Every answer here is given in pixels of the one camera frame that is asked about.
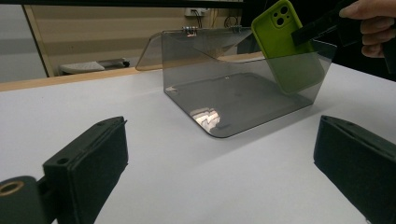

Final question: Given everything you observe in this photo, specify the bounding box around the black hanging cable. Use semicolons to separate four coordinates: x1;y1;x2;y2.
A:
223;14;243;30
191;10;205;30

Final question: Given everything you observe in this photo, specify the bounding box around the white cabinet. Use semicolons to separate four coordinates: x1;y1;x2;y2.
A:
0;4;49;84

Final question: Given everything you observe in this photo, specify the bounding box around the green phone case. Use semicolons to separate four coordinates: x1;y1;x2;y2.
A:
250;0;326;95

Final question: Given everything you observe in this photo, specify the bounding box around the white flat floor object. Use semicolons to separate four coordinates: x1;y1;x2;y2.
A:
59;58;131;76

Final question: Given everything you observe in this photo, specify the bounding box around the white power strip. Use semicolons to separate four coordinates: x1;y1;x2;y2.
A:
184;7;210;18

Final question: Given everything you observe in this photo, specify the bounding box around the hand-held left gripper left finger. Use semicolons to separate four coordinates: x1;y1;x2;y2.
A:
42;116;130;224

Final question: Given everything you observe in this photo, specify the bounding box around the transparent grey plastic box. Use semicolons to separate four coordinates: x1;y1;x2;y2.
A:
134;26;338;139

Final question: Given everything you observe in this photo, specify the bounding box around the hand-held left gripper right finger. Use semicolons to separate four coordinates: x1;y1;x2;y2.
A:
313;115;396;224

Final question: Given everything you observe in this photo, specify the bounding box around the black frame crossbar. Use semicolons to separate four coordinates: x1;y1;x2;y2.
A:
0;0;245;9

